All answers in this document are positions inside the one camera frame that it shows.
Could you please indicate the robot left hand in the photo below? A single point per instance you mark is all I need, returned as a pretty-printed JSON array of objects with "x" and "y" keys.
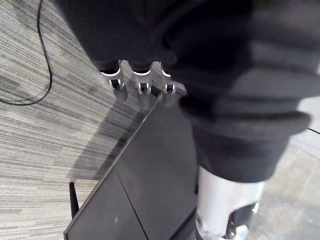
[{"x": 200, "y": 50}]

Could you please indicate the grey marble vanity cabinet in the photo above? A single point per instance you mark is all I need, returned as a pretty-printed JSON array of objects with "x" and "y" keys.
[{"x": 155, "y": 162}]

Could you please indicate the black cabinet foot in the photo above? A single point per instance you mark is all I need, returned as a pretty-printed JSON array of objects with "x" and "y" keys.
[{"x": 74, "y": 200}]

